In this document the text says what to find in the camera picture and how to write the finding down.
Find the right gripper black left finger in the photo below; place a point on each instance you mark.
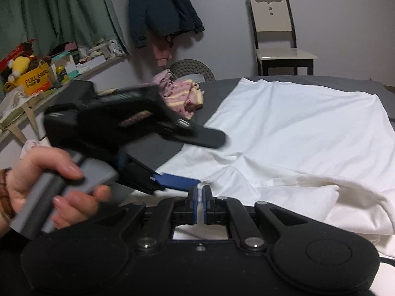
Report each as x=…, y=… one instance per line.
x=161, y=220

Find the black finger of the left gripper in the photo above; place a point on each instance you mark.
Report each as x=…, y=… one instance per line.
x=137, y=176
x=200, y=136

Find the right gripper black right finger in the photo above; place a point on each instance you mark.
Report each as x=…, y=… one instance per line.
x=230, y=213

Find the white cloth garment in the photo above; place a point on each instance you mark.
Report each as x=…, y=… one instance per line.
x=320, y=152

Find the pink yellow striped clothes pile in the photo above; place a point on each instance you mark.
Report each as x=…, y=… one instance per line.
x=183, y=96

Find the person's left hand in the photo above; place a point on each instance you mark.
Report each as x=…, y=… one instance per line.
x=51, y=189

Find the grey bed sheet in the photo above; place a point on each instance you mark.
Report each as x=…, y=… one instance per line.
x=153, y=151

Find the white plastic bucket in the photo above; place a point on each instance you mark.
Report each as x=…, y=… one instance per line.
x=196, y=78

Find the yellow cardboard box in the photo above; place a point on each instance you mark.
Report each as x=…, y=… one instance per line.
x=34, y=81

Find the cluttered window shelf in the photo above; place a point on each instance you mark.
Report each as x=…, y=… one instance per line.
x=68, y=61

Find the pink hanging garment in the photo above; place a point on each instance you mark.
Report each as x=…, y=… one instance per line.
x=162, y=49

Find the yellow plush toy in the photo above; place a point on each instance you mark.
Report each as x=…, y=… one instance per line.
x=20, y=66

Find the green curtain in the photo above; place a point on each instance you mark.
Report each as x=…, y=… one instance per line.
x=53, y=22

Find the dark teal hanging jacket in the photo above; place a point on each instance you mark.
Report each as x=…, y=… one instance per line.
x=162, y=18

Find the beige wooden chair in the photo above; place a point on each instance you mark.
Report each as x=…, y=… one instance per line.
x=274, y=37

